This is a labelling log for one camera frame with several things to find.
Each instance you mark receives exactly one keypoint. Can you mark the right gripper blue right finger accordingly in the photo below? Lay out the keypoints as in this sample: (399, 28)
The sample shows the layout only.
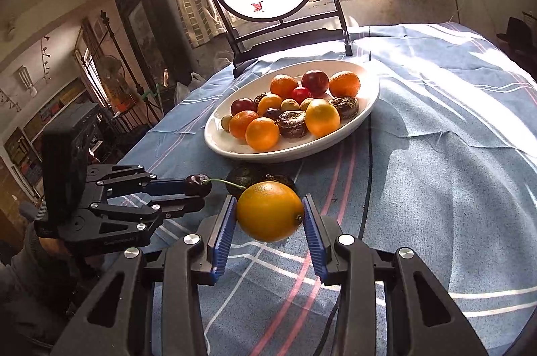
(317, 238)

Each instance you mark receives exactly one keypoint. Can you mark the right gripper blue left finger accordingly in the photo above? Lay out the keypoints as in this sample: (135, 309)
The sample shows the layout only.
(221, 238)

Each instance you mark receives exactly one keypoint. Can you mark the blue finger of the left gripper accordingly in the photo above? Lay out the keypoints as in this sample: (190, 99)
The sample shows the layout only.
(178, 207)
(156, 187)

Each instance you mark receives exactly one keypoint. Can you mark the yellow lemon like orange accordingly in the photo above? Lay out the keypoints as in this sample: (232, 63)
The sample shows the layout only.
(269, 211)

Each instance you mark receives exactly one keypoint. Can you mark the small brown longan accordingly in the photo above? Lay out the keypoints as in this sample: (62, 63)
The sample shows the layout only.
(224, 122)

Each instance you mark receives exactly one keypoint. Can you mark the brown wrinkled fruit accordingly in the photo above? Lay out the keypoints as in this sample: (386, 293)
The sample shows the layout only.
(292, 124)

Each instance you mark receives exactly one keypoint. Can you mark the large mandarin orange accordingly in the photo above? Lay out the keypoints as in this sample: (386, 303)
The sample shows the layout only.
(238, 124)

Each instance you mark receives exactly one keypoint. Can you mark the dark cherry with stem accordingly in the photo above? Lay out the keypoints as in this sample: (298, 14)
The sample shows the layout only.
(201, 185)

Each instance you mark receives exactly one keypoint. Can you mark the white oval plate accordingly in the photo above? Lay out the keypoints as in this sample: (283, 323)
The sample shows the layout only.
(224, 144)

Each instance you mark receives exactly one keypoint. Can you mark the black coat stand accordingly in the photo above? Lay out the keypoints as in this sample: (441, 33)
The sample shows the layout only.
(109, 76)

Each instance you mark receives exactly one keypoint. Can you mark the smooth orange fruit front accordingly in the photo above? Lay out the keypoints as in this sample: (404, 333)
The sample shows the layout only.
(262, 134)

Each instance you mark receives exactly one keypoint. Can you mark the dark red plum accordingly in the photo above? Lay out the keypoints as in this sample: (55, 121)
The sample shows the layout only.
(242, 104)
(316, 81)

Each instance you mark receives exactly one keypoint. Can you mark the small yellow fruit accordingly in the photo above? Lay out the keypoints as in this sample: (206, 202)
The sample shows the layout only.
(304, 105)
(289, 105)

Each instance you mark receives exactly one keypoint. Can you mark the dark wrinkled passion fruit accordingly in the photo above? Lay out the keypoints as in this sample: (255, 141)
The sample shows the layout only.
(347, 106)

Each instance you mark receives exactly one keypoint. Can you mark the orange fruit upper left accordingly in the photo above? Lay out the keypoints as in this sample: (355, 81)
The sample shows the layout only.
(269, 101)

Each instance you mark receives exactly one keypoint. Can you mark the dark red plum right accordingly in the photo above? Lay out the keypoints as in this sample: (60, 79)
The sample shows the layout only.
(316, 81)

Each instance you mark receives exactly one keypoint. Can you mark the small bumpy mandarin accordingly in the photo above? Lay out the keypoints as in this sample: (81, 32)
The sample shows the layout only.
(283, 85)

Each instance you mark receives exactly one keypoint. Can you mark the bumpy large orange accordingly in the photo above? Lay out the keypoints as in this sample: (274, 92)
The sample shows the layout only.
(344, 83)

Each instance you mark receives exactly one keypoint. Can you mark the blue striped tablecloth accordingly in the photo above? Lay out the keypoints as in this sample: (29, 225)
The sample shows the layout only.
(445, 164)

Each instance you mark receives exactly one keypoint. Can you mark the dark framed wall picture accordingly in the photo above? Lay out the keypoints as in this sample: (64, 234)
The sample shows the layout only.
(162, 53)

